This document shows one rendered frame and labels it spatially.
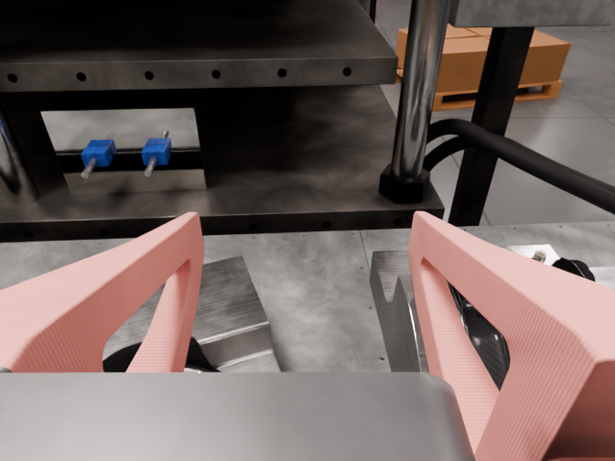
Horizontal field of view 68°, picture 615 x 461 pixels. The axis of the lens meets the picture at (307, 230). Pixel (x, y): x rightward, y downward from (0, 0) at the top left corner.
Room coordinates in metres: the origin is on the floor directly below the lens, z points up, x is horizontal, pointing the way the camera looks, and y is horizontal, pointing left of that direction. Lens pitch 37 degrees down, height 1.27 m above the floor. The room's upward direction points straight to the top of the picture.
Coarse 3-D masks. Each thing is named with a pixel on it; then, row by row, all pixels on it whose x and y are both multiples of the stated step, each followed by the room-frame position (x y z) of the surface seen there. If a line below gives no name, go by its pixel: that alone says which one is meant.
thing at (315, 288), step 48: (96, 240) 0.60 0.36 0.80; (240, 240) 0.60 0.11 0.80; (288, 240) 0.60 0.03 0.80; (336, 240) 0.60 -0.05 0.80; (384, 240) 0.60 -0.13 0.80; (528, 240) 0.60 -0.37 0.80; (576, 240) 0.60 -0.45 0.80; (0, 288) 0.49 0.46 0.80; (288, 288) 0.49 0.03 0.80; (336, 288) 0.49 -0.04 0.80; (288, 336) 0.40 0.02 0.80; (336, 336) 0.40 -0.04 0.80
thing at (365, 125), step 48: (0, 96) 1.30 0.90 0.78; (48, 96) 1.30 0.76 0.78; (240, 96) 1.30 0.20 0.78; (288, 96) 1.30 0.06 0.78; (336, 96) 1.30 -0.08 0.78; (384, 96) 1.30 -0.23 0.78; (48, 144) 0.99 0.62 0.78; (240, 144) 0.99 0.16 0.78; (288, 144) 0.99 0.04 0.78; (336, 144) 0.99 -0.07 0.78; (384, 144) 0.99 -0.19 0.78; (0, 192) 0.78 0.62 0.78; (48, 192) 0.78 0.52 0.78; (144, 192) 0.78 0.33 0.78; (192, 192) 0.78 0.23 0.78; (240, 192) 0.78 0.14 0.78; (288, 192) 0.78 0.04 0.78; (336, 192) 0.78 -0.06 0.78; (432, 192) 0.78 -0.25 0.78; (0, 240) 0.67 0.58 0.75; (48, 240) 0.68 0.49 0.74
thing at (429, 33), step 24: (360, 0) 1.43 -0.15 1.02; (432, 0) 0.75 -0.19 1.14; (432, 24) 0.75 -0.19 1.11; (408, 48) 0.77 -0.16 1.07; (432, 48) 0.75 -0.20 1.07; (408, 72) 0.76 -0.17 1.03; (432, 72) 0.75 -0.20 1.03; (408, 96) 0.75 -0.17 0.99; (432, 96) 0.75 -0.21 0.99; (408, 120) 0.75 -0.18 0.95; (408, 144) 0.75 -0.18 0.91; (384, 168) 0.80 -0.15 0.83; (408, 168) 0.75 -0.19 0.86; (384, 192) 0.76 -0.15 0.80; (408, 192) 0.73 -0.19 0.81
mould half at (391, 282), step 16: (384, 256) 0.49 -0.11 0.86; (400, 256) 0.49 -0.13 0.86; (528, 256) 0.49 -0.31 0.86; (384, 272) 0.46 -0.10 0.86; (400, 272) 0.46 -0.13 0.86; (592, 272) 0.38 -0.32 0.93; (608, 272) 0.38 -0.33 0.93; (384, 288) 0.42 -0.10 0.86; (400, 288) 0.36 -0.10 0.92; (384, 304) 0.41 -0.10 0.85; (400, 304) 0.35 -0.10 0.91; (384, 320) 0.40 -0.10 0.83; (400, 320) 0.34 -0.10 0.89; (416, 320) 0.31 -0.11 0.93; (384, 336) 0.39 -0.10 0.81; (400, 336) 0.33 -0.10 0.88; (416, 336) 0.29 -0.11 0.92; (400, 352) 0.32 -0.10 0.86; (416, 352) 0.28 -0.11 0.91; (400, 368) 0.31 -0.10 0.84; (416, 368) 0.27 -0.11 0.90
